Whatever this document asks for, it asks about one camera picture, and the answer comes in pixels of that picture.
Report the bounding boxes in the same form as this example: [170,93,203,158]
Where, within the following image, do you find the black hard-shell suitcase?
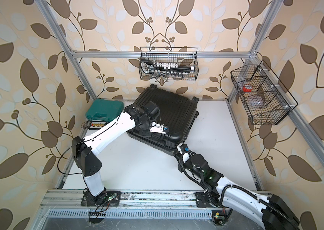
[126,84,199,155]

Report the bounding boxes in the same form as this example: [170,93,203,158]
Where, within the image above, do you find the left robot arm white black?
[72,101,169,197]

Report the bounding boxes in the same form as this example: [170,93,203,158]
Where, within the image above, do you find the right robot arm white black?
[173,145,300,230]

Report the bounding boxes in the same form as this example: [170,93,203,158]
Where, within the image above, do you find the green plastic tool case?
[85,99,124,122]

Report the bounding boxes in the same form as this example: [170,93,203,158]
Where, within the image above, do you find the black charging board yellow connectors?
[88,121,108,130]

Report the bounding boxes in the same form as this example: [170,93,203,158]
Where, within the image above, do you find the clear plastic bag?
[244,95,265,108]

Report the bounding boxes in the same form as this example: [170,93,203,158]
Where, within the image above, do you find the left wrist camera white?
[149,122,169,134]

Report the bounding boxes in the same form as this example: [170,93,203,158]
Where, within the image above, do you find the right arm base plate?
[195,192,223,208]

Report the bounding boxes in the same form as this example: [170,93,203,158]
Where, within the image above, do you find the black wire basket back wall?
[139,46,199,81]

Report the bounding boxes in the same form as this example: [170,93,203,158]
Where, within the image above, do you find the black wire basket wall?
[139,46,199,81]
[230,60,298,125]

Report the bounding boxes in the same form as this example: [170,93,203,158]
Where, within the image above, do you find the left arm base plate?
[81,189,121,207]

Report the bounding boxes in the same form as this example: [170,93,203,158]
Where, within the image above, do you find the black wire basket right wall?
[230,60,298,125]

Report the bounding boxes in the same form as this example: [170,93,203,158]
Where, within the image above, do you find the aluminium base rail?
[39,189,277,210]

